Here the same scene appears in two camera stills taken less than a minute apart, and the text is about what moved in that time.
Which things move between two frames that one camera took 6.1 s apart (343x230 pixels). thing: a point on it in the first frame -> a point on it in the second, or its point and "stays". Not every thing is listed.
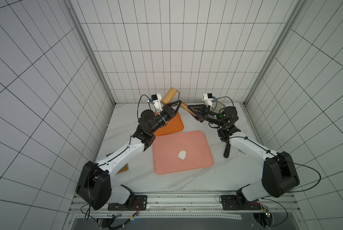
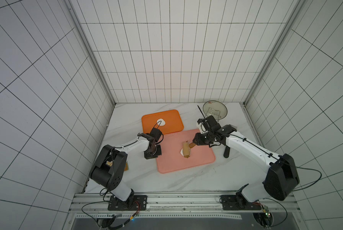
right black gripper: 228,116 -> 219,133
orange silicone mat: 175,125 stays
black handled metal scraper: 227,150 stays
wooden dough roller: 169,97 -> 186,149
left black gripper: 169,109 -> 158,153
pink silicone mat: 166,147 stays
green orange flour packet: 124,168 stays
